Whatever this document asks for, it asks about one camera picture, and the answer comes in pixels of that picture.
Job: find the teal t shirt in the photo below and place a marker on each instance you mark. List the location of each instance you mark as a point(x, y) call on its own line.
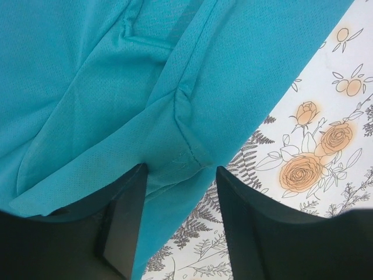
point(89, 89)

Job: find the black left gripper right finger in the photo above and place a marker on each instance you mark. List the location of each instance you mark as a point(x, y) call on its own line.
point(269, 240)

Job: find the floral table mat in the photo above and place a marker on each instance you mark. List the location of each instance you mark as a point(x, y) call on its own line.
point(312, 153)

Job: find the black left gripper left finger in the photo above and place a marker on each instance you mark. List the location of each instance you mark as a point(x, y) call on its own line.
point(93, 238)

